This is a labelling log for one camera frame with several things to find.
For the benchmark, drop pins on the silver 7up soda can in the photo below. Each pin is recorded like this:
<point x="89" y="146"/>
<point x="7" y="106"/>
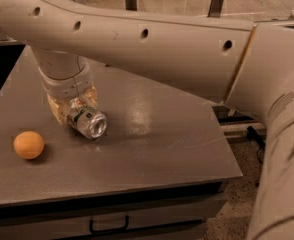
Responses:
<point x="86" y="119"/>

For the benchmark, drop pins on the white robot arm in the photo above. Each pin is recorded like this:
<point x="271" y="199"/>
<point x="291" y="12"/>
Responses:
<point x="247" y="66"/>

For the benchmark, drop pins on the grey table drawer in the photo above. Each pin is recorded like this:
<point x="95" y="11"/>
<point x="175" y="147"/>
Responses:
<point x="171" y="219"/>

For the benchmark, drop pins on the orange fruit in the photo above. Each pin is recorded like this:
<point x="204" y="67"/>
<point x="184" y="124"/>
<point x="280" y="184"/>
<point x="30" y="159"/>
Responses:
<point x="29" y="145"/>

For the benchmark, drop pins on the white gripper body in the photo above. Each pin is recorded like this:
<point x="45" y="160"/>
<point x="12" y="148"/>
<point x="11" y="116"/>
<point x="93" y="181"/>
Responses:
<point x="69" y="87"/>

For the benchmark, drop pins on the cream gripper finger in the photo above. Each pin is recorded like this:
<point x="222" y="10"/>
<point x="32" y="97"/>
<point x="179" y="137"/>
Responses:
<point x="59" y="108"/>
<point x="90" y="97"/>

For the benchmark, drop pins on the black stand leg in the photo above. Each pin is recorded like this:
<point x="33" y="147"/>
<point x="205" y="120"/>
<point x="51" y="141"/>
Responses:
<point x="252" y="134"/>

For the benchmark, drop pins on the grey metal post right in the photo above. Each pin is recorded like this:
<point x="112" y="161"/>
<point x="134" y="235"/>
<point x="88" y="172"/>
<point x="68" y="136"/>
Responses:
<point x="215" y="8"/>

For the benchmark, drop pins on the black drawer handle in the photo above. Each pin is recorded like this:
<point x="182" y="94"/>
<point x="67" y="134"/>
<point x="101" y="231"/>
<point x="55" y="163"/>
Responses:
<point x="108" y="224"/>

